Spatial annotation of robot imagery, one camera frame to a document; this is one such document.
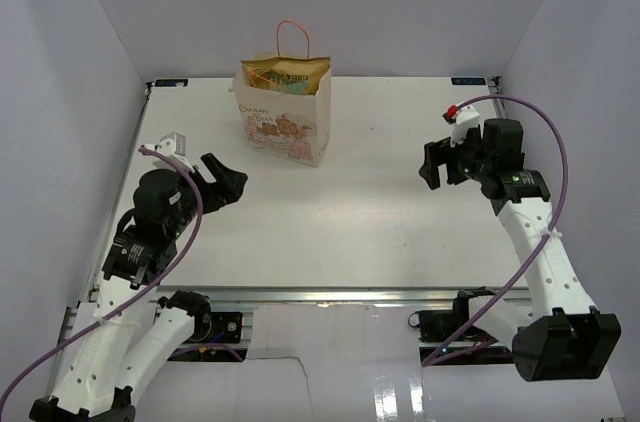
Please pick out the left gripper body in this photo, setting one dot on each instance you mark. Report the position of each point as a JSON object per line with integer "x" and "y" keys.
{"x": 211, "y": 197}

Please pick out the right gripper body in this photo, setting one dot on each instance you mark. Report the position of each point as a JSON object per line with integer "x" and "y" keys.
{"x": 467, "y": 161}

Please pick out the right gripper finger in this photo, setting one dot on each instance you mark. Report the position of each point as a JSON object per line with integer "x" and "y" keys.
{"x": 431, "y": 175}
{"x": 437, "y": 153}

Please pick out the large chips bag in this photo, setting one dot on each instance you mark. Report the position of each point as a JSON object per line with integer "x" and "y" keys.
{"x": 287, "y": 75}

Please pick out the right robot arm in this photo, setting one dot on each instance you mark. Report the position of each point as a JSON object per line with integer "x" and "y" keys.
{"x": 566, "y": 337}

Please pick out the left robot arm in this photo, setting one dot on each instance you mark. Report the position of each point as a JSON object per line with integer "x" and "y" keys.
{"x": 111, "y": 370}

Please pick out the white paper bag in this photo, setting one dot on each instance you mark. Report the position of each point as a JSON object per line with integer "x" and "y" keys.
{"x": 292, "y": 127}

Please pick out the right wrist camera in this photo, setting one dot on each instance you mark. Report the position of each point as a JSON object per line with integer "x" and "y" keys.
{"x": 462, "y": 120}

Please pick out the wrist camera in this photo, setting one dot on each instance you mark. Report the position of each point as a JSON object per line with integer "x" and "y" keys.
{"x": 173, "y": 146}
{"x": 462, "y": 120}

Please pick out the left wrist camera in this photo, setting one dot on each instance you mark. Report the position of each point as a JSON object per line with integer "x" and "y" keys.
{"x": 173, "y": 146}

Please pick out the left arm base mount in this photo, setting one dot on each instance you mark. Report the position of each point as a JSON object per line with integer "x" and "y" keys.
{"x": 214, "y": 329}

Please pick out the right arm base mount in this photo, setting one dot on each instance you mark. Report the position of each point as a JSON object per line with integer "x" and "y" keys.
{"x": 434, "y": 326}

